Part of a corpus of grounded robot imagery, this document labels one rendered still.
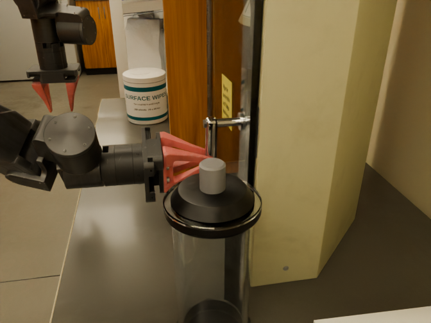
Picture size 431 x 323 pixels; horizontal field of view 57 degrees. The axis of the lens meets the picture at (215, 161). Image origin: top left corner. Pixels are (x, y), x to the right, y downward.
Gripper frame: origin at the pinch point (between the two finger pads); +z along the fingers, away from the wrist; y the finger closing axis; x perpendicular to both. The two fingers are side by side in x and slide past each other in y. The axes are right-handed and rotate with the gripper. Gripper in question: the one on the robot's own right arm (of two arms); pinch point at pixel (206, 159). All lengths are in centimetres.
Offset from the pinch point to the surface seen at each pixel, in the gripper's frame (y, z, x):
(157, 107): 64, -4, 23
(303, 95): -4.7, 10.9, -11.8
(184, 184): -12.5, -4.8, -5.4
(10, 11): 475, -152, 95
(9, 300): 82, -74, 127
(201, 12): 32.8, 4.0, -12.5
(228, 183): -13.3, -0.1, -5.6
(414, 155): 16, 49, 13
